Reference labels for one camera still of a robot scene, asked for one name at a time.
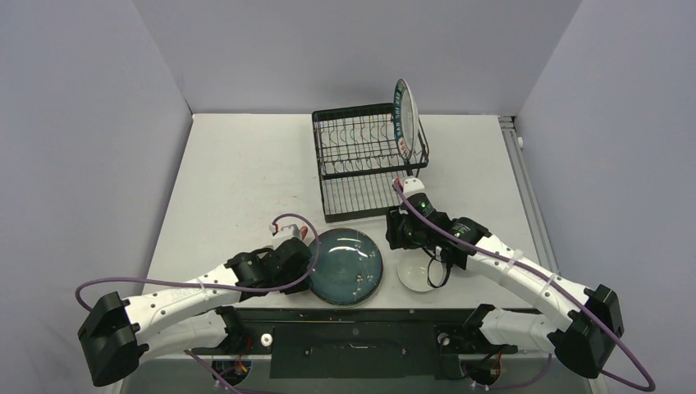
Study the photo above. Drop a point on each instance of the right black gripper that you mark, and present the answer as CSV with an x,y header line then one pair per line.
x,y
396,229

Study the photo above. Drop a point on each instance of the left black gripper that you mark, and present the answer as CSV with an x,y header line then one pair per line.
x,y
303,286

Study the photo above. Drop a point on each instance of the blue glazed plate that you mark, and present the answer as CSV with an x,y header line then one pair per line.
x,y
349,268

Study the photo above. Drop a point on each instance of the black wire dish rack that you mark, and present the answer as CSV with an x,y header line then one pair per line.
x,y
357,159

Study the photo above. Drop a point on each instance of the green rimmed white plate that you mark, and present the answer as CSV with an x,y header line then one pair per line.
x,y
405,119

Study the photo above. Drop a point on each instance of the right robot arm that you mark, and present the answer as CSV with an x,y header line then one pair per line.
x,y
576,323

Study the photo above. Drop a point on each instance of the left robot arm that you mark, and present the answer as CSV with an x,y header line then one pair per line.
x,y
120,333

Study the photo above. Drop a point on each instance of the white bowl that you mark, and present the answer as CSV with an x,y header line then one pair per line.
x,y
421,275

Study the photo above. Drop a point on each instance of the black base panel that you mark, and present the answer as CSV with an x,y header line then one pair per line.
x,y
357,343

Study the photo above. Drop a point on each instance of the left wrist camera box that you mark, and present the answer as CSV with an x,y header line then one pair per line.
x,y
281,234

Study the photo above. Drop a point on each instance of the aluminium rail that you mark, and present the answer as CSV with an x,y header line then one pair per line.
x,y
541,240

